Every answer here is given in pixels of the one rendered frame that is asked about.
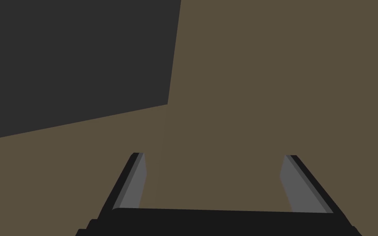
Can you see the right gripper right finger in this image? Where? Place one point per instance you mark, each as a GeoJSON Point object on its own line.
{"type": "Point", "coordinates": [303, 188]}

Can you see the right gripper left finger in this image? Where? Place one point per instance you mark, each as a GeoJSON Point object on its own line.
{"type": "Point", "coordinates": [130, 185]}

